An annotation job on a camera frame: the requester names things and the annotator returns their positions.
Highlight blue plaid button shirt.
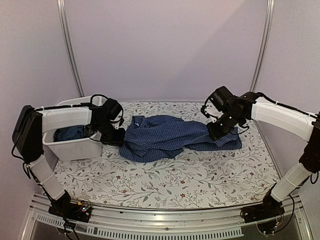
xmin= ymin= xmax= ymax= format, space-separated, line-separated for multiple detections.
xmin=119 ymin=115 xmax=242 ymax=163

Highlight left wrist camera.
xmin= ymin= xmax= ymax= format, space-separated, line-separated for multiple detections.
xmin=102 ymin=98 xmax=124 ymax=126

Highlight teal blue garment in bin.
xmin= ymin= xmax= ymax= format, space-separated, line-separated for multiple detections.
xmin=53 ymin=125 xmax=85 ymax=142

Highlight left aluminium frame post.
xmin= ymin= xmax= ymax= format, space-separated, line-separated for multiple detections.
xmin=56 ymin=0 xmax=85 ymax=97

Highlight white plastic laundry bin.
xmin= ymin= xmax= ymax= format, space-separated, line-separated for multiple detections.
xmin=41 ymin=95 xmax=108 ymax=162

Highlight aluminium front rail base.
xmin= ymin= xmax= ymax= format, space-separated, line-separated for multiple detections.
xmin=21 ymin=194 xmax=315 ymax=240

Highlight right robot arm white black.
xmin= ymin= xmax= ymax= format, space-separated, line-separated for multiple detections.
xmin=201 ymin=86 xmax=320 ymax=218

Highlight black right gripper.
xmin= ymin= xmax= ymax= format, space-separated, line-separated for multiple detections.
xmin=206 ymin=110 xmax=243 ymax=142

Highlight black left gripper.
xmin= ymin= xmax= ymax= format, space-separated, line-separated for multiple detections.
xmin=94 ymin=120 xmax=126 ymax=147

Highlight right aluminium frame post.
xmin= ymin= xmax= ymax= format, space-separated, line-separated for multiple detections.
xmin=249 ymin=0 xmax=275 ymax=92

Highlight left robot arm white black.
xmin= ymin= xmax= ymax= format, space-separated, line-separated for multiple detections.
xmin=12 ymin=94 xmax=125 ymax=217

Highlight aluminium frame post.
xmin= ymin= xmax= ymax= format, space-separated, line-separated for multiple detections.
xmin=249 ymin=0 xmax=275 ymax=92
xmin=56 ymin=0 xmax=85 ymax=97

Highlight floral patterned table cloth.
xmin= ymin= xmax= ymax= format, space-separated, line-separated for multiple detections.
xmin=47 ymin=100 xmax=282 ymax=210

